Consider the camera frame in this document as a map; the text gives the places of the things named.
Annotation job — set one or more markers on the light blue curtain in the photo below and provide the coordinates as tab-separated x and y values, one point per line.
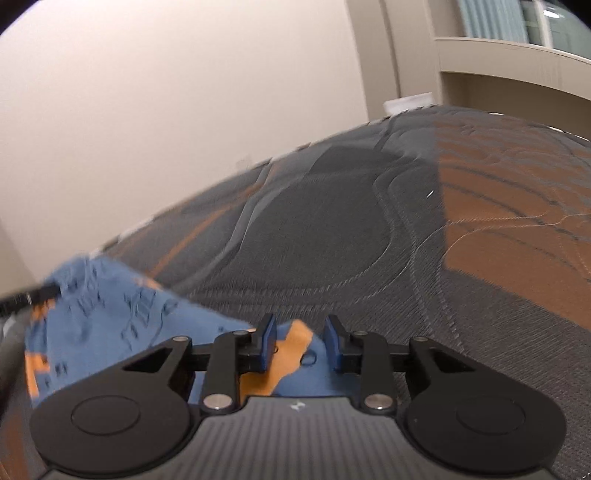
494	18

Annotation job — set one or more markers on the beige built-in window desk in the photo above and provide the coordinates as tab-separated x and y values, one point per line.
508	69

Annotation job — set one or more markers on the beige wardrobe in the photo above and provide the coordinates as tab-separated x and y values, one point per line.
392	55

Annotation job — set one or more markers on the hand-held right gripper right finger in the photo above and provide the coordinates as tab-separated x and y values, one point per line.
333	344

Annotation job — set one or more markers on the grey and orange quilted mattress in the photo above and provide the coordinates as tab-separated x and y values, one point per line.
369	240

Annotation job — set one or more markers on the window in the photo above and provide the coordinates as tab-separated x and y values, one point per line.
561	25

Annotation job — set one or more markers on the blue pants with orange print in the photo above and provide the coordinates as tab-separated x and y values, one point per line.
115	318

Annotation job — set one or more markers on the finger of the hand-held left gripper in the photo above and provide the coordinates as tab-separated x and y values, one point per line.
34	296

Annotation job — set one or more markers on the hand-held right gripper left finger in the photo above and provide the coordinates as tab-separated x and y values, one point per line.
268	344

